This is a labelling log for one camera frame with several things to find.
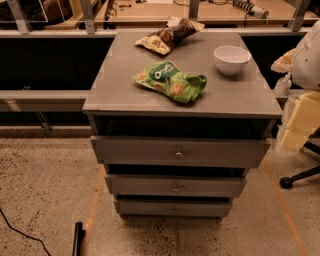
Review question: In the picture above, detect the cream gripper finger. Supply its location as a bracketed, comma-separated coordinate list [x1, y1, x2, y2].
[271, 48, 295, 73]

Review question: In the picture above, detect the green rice chip bag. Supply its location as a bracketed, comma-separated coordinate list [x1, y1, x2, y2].
[132, 61, 207, 103]

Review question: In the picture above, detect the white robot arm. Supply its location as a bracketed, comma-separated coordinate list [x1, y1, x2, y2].
[271, 20, 320, 91]

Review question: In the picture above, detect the brown chip bag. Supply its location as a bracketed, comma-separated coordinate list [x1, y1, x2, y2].
[135, 16, 205, 55]

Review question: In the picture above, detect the clear sanitizer bottle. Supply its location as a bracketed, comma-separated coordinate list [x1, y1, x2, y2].
[273, 72, 292, 96]

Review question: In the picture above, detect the white bowl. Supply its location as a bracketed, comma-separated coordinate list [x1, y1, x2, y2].
[214, 45, 252, 75]

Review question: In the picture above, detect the white power tool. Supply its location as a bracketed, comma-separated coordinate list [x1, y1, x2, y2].
[232, 0, 269, 19]

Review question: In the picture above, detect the black office chair base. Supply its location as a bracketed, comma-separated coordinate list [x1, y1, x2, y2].
[276, 128, 320, 189]

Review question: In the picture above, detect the grey drawer cabinet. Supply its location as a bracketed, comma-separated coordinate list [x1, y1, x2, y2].
[83, 32, 282, 218]

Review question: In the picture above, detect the top grey drawer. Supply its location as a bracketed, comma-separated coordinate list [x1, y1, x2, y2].
[91, 136, 270, 168]

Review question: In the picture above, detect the grey drawer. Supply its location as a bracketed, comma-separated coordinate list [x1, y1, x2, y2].
[114, 199, 232, 218]
[91, 136, 270, 168]
[106, 174, 247, 198]

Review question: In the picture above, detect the bottom grey drawer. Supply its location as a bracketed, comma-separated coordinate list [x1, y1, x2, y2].
[114, 199, 232, 218]

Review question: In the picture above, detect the middle grey drawer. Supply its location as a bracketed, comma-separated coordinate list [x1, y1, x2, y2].
[106, 174, 247, 198]

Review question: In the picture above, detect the black floor bar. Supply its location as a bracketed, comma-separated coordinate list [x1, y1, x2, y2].
[72, 222, 86, 256]

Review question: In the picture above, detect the black floor cable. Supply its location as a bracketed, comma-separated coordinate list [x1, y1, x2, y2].
[0, 207, 52, 256]

